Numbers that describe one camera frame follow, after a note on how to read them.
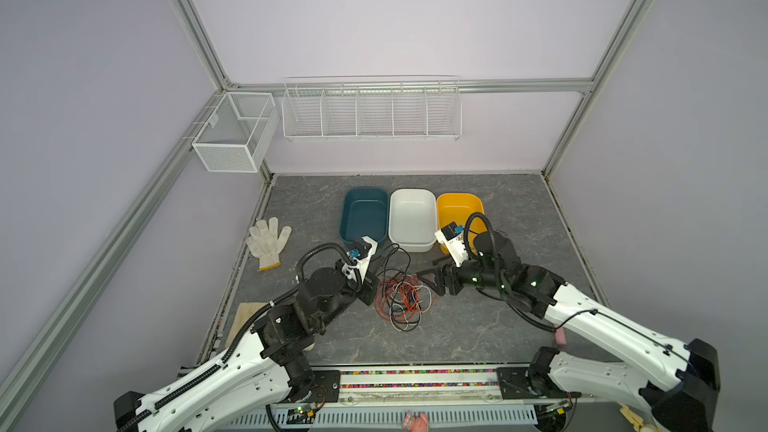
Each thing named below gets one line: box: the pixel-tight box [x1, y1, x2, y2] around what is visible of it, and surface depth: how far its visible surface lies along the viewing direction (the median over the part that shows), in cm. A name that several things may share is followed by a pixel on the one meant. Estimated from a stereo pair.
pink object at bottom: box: [410, 413, 429, 432], surface depth 68 cm
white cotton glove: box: [246, 217, 292, 271], surface depth 104 cm
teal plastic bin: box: [340, 188, 389, 248], surface depth 109 cm
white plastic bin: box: [388, 188, 437, 253], surface depth 109 cm
